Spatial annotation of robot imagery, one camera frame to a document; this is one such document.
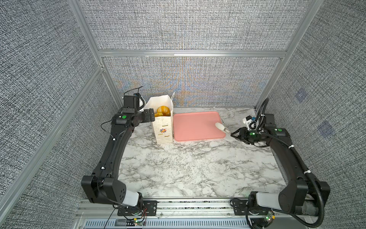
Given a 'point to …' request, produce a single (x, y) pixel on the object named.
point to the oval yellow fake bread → (158, 114)
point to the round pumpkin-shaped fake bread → (164, 109)
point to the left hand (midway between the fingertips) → (146, 113)
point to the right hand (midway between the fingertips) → (234, 135)
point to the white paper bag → (162, 126)
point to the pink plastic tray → (197, 126)
